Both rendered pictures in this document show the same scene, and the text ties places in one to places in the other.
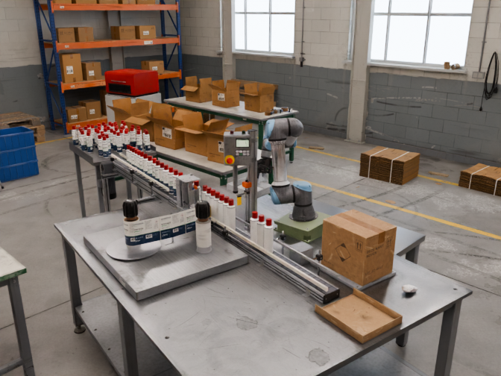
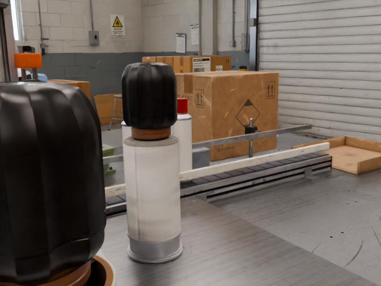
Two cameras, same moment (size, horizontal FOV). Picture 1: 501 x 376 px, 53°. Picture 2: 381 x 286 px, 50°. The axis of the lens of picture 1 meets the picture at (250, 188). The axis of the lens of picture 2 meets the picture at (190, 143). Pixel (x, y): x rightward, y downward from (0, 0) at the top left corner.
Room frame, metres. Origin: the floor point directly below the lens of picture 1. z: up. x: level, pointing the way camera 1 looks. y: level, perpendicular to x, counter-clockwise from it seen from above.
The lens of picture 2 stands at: (2.50, 0.88, 1.19)
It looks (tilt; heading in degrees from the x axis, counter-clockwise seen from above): 12 degrees down; 271
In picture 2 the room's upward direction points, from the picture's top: 1 degrees counter-clockwise
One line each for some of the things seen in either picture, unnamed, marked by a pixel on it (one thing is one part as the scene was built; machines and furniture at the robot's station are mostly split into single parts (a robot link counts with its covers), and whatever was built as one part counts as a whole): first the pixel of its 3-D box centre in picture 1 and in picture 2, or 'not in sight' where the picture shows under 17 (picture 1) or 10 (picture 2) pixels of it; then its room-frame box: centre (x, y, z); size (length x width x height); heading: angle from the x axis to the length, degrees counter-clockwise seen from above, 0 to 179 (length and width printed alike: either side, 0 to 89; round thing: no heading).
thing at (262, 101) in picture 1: (257, 98); not in sight; (7.27, -0.10, 0.97); 0.43 x 0.42 x 0.37; 132
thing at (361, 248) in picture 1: (357, 245); (223, 111); (2.42, -0.57, 0.99); 0.30 x 0.24 x 0.27; 37
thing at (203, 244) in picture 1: (203, 226); (152, 160); (2.57, 0.27, 1.03); 0.09 x 0.09 x 0.30
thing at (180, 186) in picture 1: (189, 196); not in sight; (3.09, 0.40, 1.01); 0.14 x 0.13 x 0.26; 36
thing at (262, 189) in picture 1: (250, 187); not in sight; (3.37, 0.00, 0.97); 0.27 x 0.20 x 0.05; 45
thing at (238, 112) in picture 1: (227, 130); not in sight; (7.70, 0.36, 0.39); 2.20 x 0.80 x 0.78; 45
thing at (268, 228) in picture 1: (268, 236); (181, 140); (2.54, -0.10, 0.98); 0.05 x 0.05 x 0.20
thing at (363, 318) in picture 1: (357, 313); (350, 152); (1.99, -0.50, 0.85); 0.30 x 0.26 x 0.04; 36
